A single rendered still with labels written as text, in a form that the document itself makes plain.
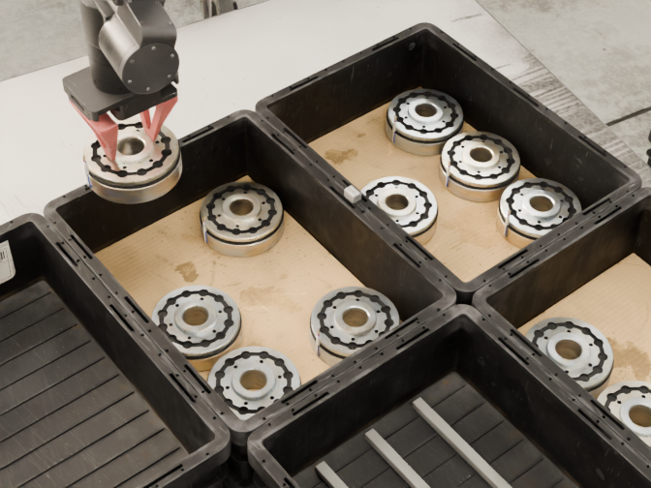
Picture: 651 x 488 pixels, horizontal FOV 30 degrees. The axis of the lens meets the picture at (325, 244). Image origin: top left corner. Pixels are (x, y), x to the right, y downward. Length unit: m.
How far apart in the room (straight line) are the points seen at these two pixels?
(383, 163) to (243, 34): 0.51
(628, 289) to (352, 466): 0.42
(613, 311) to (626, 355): 0.07
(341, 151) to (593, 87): 1.56
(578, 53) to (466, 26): 1.17
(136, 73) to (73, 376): 0.41
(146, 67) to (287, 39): 0.91
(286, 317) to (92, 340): 0.22
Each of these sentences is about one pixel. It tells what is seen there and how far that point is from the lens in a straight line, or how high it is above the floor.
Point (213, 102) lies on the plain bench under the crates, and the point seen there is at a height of 0.70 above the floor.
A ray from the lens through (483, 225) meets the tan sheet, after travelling 1.54.
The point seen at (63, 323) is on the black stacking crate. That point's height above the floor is 0.83.
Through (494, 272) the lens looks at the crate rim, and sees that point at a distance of 1.36.
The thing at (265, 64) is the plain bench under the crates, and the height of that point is 0.70.
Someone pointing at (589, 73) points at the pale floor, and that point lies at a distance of 3.16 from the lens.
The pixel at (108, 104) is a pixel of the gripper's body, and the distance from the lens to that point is 1.22.
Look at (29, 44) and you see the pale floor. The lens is 3.22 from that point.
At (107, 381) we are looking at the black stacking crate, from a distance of 1.38.
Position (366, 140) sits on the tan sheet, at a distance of 1.64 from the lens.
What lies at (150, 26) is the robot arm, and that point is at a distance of 1.11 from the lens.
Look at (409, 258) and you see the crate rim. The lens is 1.36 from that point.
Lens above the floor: 1.93
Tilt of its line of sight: 47 degrees down
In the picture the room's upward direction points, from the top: 2 degrees clockwise
